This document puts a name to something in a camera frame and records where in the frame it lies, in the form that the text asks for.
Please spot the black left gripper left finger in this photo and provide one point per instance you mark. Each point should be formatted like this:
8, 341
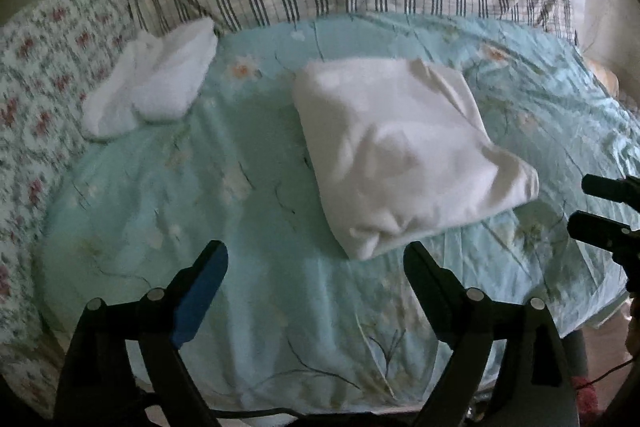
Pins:
125, 358

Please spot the small folded white cloth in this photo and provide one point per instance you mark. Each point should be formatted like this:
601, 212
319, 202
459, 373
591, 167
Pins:
155, 80

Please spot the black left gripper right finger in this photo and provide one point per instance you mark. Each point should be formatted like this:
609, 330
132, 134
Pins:
533, 387

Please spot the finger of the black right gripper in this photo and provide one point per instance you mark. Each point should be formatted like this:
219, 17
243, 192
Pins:
626, 190
612, 236

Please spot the large white garment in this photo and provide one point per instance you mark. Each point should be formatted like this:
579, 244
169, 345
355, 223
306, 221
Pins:
400, 152

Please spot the teal floral bed sheet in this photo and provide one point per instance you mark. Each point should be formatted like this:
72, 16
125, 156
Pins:
297, 324

